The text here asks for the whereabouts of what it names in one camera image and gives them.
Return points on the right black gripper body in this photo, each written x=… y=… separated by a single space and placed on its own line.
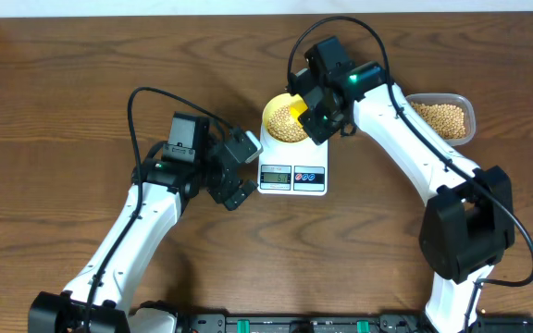
x=321 y=124

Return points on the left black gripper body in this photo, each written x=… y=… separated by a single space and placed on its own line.
x=229 y=173

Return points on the yellow measuring scoop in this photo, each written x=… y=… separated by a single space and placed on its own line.
x=297 y=106

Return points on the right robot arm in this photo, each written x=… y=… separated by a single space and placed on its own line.
x=465 y=230

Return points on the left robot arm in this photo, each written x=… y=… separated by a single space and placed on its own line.
x=99 y=298

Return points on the pale yellow bowl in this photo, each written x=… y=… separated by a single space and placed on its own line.
x=275 y=103

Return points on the soybeans in bowl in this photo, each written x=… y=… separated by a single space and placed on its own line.
x=284 y=127

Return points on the white digital kitchen scale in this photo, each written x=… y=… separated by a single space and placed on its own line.
x=292 y=168

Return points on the soybeans in container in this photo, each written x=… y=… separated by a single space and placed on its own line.
x=447 y=120

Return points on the clear plastic container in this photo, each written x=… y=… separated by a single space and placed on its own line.
x=450 y=99

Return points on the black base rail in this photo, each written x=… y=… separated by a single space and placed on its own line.
x=303 y=324

